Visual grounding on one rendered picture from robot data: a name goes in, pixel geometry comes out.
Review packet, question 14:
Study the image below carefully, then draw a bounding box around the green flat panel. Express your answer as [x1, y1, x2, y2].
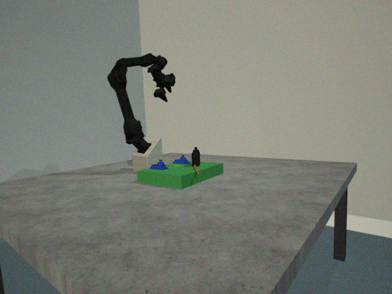
[137, 155, 224, 189]

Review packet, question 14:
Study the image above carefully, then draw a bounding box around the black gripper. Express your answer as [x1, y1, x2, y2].
[153, 73, 172, 102]

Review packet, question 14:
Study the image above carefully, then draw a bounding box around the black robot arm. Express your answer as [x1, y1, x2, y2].
[108, 53, 176, 154]

